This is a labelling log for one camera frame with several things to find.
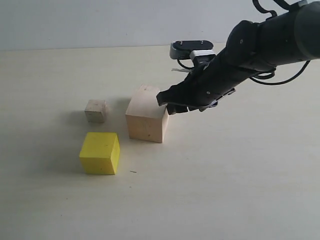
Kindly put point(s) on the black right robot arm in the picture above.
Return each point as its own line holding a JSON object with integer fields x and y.
{"x": 292, "y": 37}

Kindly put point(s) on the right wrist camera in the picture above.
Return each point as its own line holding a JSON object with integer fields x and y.
{"x": 198, "y": 51}

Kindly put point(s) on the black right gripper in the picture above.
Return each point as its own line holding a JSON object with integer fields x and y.
{"x": 210, "y": 81}

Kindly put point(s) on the large natural wooden cube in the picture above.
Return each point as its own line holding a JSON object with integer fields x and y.
{"x": 145, "y": 119}

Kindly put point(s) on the yellow wooden cube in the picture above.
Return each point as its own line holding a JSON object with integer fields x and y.
{"x": 100, "y": 153}

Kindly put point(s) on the small wooden cube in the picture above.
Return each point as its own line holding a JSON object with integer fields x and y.
{"x": 96, "y": 111}

